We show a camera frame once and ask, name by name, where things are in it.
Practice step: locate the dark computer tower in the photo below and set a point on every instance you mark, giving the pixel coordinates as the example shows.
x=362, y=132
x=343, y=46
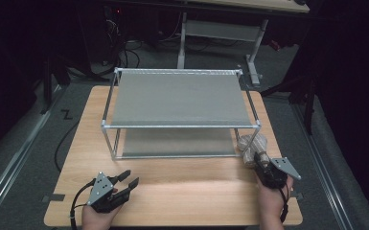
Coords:
x=113, y=28

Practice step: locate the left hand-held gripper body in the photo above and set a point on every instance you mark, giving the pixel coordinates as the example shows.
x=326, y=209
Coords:
x=100, y=191

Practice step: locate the grey tape strip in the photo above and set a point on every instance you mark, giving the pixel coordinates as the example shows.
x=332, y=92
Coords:
x=297, y=195
x=56, y=197

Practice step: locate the person's left hand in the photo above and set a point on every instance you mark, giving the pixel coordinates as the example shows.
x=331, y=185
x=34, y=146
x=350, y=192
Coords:
x=97, y=220

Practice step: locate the metal floor rail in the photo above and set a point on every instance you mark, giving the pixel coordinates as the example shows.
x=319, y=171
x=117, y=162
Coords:
x=12, y=166
x=324, y=169

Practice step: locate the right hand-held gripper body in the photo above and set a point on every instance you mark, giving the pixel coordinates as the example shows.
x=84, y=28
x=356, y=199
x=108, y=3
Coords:
x=278, y=172

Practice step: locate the person's right hand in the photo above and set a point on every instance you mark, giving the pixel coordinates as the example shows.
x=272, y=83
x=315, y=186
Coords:
x=271, y=201

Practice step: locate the grey metal desk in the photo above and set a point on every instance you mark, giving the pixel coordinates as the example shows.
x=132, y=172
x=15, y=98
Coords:
x=223, y=30

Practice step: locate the black metal stand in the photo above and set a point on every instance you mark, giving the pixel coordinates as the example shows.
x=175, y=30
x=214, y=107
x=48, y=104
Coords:
x=47, y=86
x=310, y=105

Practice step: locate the small red object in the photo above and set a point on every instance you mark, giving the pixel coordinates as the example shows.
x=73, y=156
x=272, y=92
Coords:
x=275, y=45

